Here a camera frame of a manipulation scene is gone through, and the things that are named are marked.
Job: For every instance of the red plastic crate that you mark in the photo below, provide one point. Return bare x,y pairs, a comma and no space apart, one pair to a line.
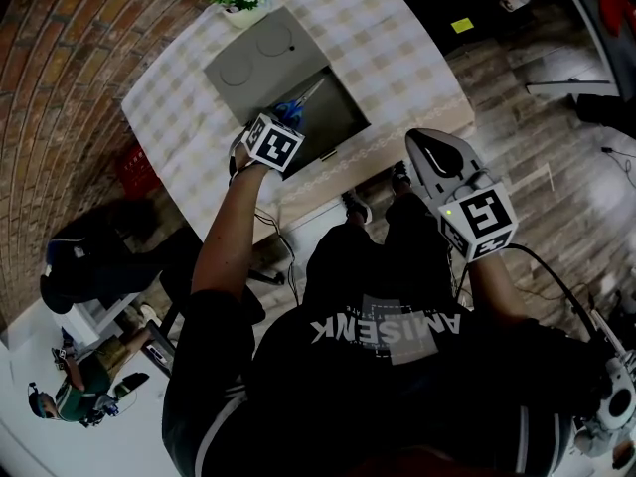
136,169

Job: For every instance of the red object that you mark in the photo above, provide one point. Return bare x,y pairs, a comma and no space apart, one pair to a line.
618,3

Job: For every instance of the grey white camera device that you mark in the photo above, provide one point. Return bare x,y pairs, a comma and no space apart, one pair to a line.
613,405

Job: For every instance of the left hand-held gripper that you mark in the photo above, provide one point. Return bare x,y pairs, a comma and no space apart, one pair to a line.
275,143

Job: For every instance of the white flower pot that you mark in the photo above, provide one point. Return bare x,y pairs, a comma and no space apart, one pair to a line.
247,17

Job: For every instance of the checkered tablecloth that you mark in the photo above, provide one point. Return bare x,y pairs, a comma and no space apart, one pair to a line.
387,52

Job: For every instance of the person's right shoe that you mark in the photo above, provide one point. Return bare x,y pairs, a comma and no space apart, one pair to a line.
400,174

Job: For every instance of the person's right forearm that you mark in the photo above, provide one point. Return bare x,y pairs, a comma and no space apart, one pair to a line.
494,286

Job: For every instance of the yellow paper note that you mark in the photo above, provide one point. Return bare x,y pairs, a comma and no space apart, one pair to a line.
461,25

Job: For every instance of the person's left forearm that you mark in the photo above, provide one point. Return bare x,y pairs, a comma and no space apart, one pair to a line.
228,231

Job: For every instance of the person's left shoe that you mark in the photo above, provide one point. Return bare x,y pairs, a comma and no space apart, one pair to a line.
358,207

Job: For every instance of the grey box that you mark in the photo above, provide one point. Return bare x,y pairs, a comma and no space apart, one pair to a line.
258,67

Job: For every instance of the grey flat board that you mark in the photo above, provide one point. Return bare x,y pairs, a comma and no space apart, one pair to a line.
571,87

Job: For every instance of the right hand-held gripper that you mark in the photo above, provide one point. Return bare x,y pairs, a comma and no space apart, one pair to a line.
447,167

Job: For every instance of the person's black shorts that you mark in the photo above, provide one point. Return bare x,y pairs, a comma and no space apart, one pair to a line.
358,256

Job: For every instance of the person's black printed t-shirt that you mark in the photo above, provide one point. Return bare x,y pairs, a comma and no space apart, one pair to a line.
397,390

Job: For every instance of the person's shoe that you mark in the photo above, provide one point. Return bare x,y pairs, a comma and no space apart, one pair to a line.
358,207
400,174

